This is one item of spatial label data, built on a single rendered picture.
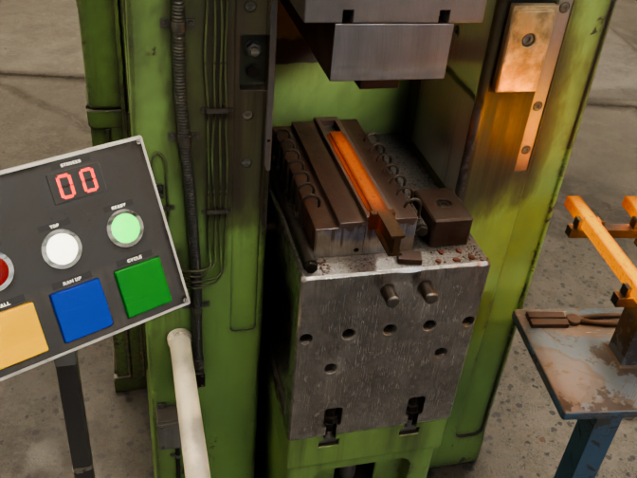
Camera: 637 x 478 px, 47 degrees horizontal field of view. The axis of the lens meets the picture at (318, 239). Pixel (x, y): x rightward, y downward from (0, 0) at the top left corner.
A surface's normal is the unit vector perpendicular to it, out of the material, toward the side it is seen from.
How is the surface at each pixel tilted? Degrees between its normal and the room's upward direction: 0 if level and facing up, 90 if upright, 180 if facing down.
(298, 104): 90
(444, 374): 90
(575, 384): 0
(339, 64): 90
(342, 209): 0
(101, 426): 0
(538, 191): 90
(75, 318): 60
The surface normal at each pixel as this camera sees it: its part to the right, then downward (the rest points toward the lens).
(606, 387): 0.08, -0.82
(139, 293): 0.58, 0.01
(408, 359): 0.24, 0.57
